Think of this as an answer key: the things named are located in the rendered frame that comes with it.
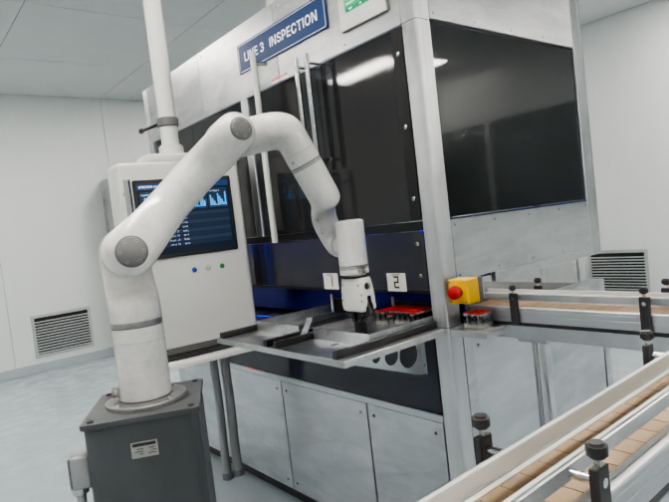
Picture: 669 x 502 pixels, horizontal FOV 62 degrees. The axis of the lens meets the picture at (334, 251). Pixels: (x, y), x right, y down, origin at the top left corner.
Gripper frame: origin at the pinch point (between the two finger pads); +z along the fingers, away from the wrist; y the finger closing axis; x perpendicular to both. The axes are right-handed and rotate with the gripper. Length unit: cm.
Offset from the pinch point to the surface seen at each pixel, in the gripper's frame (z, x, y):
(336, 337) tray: 2.8, 2.4, 8.6
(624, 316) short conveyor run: 0, -35, -59
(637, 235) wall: 17, -484, 122
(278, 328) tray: 2.4, 2.4, 40.1
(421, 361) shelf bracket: 15.1, -22.6, -1.0
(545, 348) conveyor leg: 11, -39, -34
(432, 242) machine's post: -21.9, -23.7, -9.7
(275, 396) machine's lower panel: 43, -24, 90
